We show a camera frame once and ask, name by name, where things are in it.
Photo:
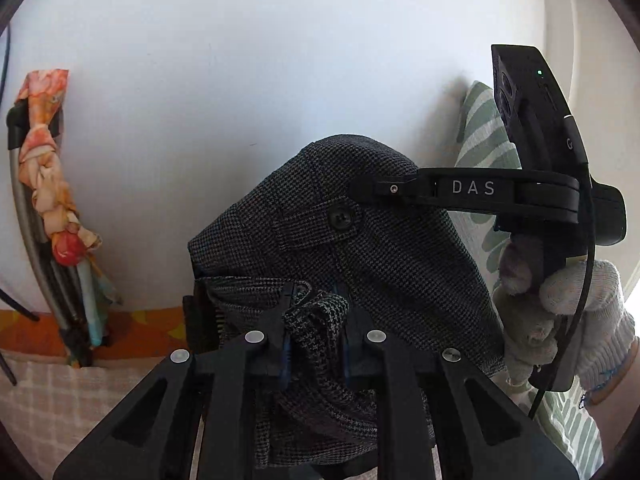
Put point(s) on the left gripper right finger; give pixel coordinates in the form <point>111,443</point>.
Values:
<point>439,416</point>

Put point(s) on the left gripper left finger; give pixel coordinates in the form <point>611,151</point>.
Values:
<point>188,419</point>

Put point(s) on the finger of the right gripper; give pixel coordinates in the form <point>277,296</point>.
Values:
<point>385,191</point>

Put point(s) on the grey houndstooth shorts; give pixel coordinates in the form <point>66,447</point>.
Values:
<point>408,270</point>

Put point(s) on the right hand white glove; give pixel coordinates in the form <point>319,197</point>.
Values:
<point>532,308</point>

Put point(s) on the folded silver tripod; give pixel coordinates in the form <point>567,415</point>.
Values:
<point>67,289</point>

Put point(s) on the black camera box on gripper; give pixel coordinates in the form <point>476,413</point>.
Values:
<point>535,113</point>

